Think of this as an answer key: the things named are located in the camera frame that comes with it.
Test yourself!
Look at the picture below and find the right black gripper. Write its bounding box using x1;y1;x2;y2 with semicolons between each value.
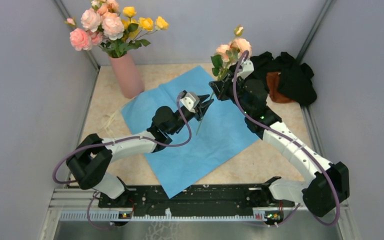
209;72;252;116

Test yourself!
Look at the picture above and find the peach rose stem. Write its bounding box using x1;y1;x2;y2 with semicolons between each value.
195;24;253;136

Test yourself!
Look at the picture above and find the blue wrapping paper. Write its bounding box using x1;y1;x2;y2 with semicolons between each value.
121;66;259;199

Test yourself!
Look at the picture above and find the cream ribbon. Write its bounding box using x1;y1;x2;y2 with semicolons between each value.
97;98;135;140

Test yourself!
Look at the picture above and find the yellow rose stem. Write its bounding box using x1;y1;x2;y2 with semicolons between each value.
121;6;170;52

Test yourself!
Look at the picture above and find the pale pink rose stem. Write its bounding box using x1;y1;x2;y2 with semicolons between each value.
80;8;125;41

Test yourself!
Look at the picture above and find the pink double rose stem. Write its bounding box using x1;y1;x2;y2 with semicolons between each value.
90;0;120;16

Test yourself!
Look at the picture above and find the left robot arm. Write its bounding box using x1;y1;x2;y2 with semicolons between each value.
63;90;214;207

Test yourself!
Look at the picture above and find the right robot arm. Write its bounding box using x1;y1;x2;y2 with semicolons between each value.
209;78;350;218

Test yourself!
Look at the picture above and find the pink ceramic vase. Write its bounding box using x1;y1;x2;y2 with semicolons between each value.
109;53;145;99

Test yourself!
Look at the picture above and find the pink rose in vase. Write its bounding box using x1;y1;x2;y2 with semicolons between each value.
64;17;104;51

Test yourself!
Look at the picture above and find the brown cloth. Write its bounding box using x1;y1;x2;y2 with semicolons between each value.
266;71;295;104

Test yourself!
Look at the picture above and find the black cloth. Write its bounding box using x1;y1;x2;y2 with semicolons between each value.
244;51;317;106

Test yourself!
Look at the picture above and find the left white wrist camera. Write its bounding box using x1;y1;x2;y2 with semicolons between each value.
179;91;200;114

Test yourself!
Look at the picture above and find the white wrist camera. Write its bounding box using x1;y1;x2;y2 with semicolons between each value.
236;59;254;80
179;91;200;114

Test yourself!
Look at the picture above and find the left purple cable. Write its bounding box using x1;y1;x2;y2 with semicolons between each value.
52;92;193;232

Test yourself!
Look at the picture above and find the purple cable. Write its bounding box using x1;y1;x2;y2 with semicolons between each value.
52;92;193;232
232;50;341;228

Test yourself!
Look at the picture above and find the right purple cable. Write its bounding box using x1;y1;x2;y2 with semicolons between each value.
232;50;341;228

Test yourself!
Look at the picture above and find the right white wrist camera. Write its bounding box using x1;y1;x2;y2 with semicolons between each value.
236;59;254;80

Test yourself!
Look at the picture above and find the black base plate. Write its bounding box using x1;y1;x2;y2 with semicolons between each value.
98;183;295;218

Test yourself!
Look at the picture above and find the aluminium frame rail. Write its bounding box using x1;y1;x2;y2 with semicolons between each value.
40;187;361;240

